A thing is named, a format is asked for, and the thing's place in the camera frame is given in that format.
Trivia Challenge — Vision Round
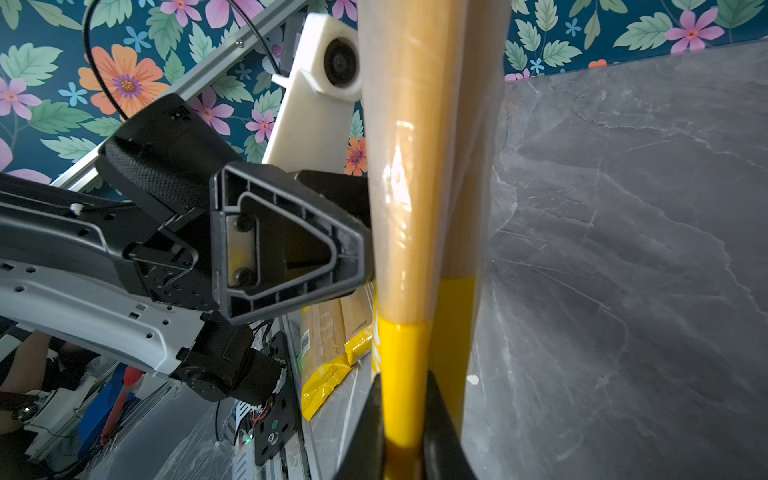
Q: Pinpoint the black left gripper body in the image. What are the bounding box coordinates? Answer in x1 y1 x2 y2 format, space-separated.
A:
97 94 249 308

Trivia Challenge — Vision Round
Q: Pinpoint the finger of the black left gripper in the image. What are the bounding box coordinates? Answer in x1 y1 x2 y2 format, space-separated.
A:
210 162 374 325

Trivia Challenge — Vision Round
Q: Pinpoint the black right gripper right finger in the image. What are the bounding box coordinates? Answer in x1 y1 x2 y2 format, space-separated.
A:
423 372 476 480

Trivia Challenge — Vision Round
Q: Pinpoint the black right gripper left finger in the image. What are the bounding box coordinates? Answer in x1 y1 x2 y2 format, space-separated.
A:
334 374 384 480

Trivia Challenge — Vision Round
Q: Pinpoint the yellow pasta bag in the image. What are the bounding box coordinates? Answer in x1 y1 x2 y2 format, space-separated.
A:
359 1 511 479
298 284 374 421

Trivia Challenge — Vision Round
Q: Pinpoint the yellow pasta bag top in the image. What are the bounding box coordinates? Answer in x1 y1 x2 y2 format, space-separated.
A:
359 1 511 479

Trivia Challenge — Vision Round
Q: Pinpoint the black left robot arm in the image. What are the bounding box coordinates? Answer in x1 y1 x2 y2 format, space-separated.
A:
1 94 374 404

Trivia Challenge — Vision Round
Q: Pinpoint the aluminium frame post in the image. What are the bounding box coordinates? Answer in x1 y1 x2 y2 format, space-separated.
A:
51 0 308 192

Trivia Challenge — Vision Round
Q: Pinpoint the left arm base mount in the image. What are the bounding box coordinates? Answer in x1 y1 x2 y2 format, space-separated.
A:
252 331 301 467

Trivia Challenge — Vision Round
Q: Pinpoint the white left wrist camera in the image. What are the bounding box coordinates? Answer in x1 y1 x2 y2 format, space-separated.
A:
262 13 362 173

